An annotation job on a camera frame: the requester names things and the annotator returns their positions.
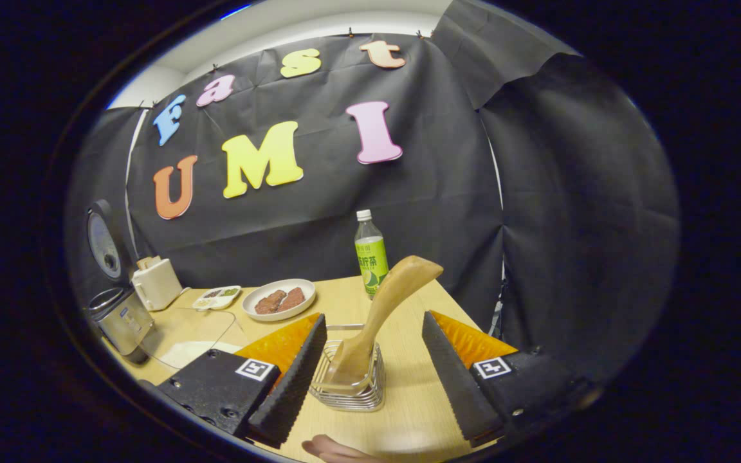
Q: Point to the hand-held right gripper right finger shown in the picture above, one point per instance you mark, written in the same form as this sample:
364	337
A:
457	386

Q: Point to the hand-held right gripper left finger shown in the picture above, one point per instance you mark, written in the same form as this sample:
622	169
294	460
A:
293	386

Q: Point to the white rice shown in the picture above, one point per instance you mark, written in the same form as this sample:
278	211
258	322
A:
190	354

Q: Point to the wooden spoon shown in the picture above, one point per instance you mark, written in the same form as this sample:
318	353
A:
396	289

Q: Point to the dark grey rice cooker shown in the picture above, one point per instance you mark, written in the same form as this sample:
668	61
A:
123	321

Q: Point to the brown meat piece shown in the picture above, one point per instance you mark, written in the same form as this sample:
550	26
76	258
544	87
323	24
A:
269	302
293	299

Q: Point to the white round plate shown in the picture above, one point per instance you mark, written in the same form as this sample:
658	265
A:
303	292

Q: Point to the small white divided dish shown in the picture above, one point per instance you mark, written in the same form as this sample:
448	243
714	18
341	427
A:
216	299

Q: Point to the clear glass bowl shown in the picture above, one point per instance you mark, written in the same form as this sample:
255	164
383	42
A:
171	334

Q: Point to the green label drink bottle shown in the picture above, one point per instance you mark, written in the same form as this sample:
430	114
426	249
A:
372	257

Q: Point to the white toaster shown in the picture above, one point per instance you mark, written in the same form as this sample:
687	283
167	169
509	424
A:
158	288

